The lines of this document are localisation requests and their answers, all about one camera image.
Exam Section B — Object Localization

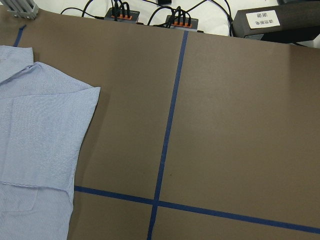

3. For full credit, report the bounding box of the light blue striped shirt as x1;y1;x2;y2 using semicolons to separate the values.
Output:
0;45;101;240

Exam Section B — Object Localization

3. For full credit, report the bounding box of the grey USB hub left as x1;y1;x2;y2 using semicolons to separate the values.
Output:
103;8;140;24

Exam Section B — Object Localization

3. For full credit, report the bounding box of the grey aluminium frame post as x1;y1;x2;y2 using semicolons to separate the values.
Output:
0;0;39;20

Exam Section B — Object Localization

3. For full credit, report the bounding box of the grey USB hub right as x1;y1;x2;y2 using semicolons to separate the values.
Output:
164;15;199;32

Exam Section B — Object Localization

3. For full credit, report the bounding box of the grey usb hub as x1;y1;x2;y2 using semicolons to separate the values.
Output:
103;8;140;24
164;15;199;32

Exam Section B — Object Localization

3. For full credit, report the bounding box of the black box with label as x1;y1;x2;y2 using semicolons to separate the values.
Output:
232;1;320;44

